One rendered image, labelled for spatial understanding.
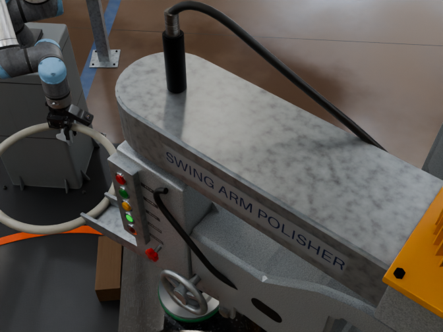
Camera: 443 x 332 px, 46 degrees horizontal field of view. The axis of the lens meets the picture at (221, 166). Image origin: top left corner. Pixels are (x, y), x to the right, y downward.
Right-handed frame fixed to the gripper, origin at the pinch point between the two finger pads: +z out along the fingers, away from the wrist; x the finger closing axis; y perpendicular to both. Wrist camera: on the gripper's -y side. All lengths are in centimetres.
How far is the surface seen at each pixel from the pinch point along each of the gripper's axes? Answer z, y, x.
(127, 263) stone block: 19, -31, 40
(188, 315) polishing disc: -2, -58, 65
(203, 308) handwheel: -39, -64, 79
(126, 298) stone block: 18, -34, 54
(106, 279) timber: 73, -12, 23
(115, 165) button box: -67, -40, 61
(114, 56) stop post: 91, 36, -158
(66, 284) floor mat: 86, 10, 22
